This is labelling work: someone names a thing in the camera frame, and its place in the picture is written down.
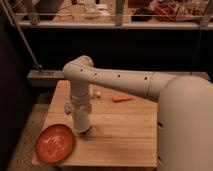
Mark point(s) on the orange ceramic plate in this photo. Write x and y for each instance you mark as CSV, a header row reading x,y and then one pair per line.
x,y
54,144

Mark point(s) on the orange carrot toy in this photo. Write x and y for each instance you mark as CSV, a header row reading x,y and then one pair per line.
x,y
121,98

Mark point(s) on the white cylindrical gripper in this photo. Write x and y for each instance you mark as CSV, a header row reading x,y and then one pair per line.
x,y
81,119

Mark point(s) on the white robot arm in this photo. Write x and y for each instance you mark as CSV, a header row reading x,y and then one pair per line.
x,y
184,109

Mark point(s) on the wooden table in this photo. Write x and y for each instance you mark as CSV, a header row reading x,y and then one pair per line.
x,y
123,134

